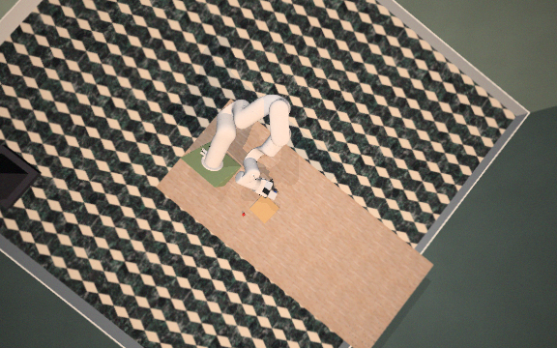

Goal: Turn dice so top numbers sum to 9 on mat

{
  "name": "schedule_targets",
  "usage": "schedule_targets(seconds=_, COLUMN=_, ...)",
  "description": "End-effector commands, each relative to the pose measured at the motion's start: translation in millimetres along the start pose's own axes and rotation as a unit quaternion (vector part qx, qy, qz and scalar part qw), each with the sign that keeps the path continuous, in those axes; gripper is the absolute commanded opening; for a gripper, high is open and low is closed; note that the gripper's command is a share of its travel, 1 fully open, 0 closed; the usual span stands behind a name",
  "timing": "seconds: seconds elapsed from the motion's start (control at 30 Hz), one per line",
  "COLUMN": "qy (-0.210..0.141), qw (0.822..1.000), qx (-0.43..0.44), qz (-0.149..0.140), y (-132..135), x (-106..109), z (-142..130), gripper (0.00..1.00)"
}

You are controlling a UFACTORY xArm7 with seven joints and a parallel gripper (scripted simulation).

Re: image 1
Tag orange flat mat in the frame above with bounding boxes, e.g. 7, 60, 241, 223
249, 196, 279, 223

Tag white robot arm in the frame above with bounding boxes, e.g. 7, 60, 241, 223
200, 95, 291, 190

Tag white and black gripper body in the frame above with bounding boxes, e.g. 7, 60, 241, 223
253, 177, 273, 197

